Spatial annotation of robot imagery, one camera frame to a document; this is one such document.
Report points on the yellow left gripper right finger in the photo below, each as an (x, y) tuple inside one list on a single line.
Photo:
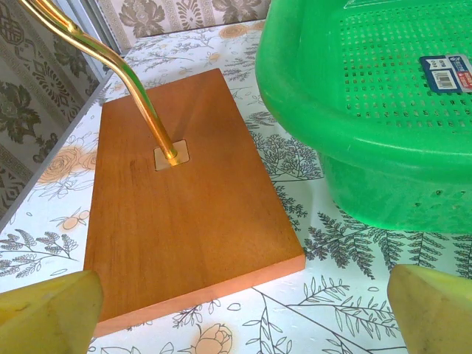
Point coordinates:
[(439, 317)]

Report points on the barcode label sticker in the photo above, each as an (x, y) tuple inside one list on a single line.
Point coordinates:
[(444, 73)]

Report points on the green plastic basket with label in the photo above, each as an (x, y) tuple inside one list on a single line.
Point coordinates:
[(324, 110)]

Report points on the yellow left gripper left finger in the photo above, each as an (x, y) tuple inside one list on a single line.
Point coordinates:
[(44, 317)]

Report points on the wooden base board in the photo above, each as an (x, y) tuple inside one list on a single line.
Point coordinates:
[(191, 221)]

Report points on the floral tablecloth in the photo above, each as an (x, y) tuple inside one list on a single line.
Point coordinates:
[(332, 313)]

